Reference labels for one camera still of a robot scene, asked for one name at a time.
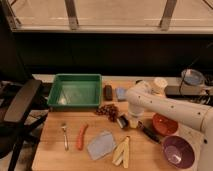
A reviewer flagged white lidded jar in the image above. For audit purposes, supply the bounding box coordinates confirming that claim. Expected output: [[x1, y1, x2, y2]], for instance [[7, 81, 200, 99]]
[[152, 77, 168, 97]]

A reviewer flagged grey blue cloth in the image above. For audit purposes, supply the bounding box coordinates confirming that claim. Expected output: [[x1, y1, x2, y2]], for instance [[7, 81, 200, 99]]
[[87, 131, 116, 160]]

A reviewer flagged black office chair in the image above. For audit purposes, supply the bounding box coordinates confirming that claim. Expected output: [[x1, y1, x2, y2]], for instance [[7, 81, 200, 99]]
[[0, 79, 47, 171]]

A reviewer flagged blue sponge block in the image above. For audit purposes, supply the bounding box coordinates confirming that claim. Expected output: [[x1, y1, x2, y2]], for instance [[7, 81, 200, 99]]
[[115, 87, 126, 102]]

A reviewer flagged orange carrot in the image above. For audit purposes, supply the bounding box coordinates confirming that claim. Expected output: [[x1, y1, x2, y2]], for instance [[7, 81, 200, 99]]
[[76, 124, 88, 150]]

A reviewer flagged bunch of dark grapes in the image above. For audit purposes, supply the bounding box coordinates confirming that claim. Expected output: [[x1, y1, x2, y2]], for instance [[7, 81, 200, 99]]
[[95, 104, 119, 122]]

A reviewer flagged red orange bowl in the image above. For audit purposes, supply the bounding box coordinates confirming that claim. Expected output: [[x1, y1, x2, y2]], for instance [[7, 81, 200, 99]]
[[152, 113, 178, 136]]

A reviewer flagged green plastic tray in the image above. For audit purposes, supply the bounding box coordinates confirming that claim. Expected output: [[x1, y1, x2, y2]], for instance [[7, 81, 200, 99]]
[[48, 74, 102, 109]]

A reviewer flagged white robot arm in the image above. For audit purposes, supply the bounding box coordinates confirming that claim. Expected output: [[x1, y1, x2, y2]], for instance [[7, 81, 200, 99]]
[[125, 81, 213, 171]]

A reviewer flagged purple bowl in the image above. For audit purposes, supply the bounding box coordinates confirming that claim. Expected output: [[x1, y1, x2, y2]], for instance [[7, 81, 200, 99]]
[[162, 136, 195, 169]]

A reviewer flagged blue plate in background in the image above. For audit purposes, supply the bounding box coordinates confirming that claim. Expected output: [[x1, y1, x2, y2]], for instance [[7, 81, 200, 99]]
[[181, 69, 204, 86]]

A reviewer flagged silver fork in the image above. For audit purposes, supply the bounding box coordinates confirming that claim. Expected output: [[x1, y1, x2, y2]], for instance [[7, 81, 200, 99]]
[[61, 123, 69, 151]]

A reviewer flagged yellow banana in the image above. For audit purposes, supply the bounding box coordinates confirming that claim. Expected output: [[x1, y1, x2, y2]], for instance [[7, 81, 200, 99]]
[[112, 136, 130, 169]]

